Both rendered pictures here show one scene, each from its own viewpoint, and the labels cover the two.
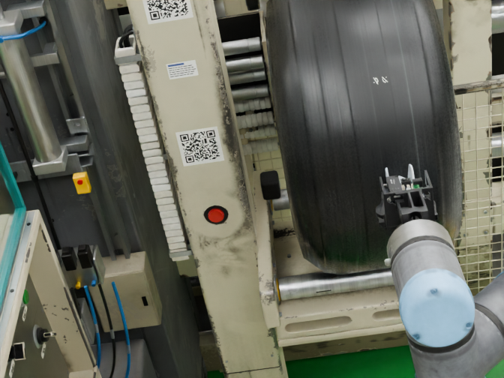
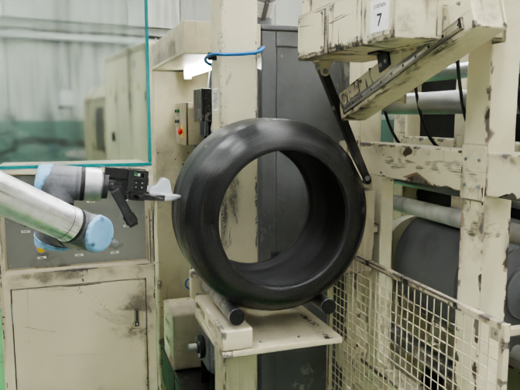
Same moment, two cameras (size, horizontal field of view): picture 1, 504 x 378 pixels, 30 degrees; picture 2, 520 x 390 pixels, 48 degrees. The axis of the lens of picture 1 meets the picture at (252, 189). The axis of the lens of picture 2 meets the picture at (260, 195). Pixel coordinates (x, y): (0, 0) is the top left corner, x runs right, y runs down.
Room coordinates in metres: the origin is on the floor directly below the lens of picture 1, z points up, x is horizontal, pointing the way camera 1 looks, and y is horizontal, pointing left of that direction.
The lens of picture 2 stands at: (0.75, -1.79, 1.45)
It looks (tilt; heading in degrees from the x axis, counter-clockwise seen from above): 8 degrees down; 66
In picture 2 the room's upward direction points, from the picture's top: straight up
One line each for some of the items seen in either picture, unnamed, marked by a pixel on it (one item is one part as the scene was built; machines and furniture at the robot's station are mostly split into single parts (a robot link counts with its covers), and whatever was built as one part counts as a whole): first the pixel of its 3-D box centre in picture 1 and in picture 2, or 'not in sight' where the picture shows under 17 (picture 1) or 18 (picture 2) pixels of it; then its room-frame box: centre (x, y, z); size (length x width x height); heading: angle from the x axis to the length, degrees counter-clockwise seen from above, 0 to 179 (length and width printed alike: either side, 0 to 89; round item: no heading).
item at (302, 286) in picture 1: (363, 277); (221, 299); (1.33, -0.18, 0.90); 0.35 x 0.05 x 0.05; 85
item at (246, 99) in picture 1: (231, 89); (342, 227); (1.86, 0.00, 1.05); 0.20 x 0.15 x 0.30; 85
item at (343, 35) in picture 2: not in sight; (374, 27); (1.75, -0.34, 1.71); 0.61 x 0.25 x 0.15; 85
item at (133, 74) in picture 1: (157, 155); not in sight; (1.45, 0.16, 1.19); 0.05 x 0.04 x 0.48; 175
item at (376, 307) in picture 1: (364, 301); (220, 319); (1.33, -0.17, 0.84); 0.36 x 0.09 x 0.06; 85
